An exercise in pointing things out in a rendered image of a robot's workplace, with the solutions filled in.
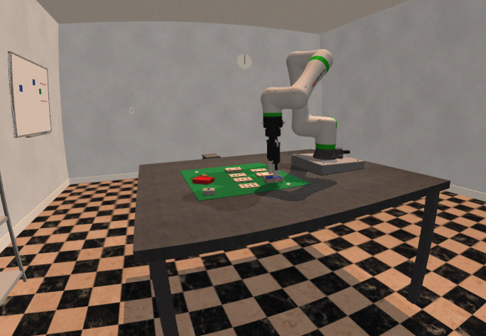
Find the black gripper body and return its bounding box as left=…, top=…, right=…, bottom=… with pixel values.
left=265, top=129, right=281, bottom=148

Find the green cloth mat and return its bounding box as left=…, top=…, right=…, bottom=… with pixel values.
left=180, top=163, right=311, bottom=201

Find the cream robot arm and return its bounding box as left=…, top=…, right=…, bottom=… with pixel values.
left=261, top=49, right=350, bottom=160

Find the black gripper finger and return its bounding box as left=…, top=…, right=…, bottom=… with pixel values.
left=266, top=140, right=273, bottom=174
left=270, top=139, right=280, bottom=177

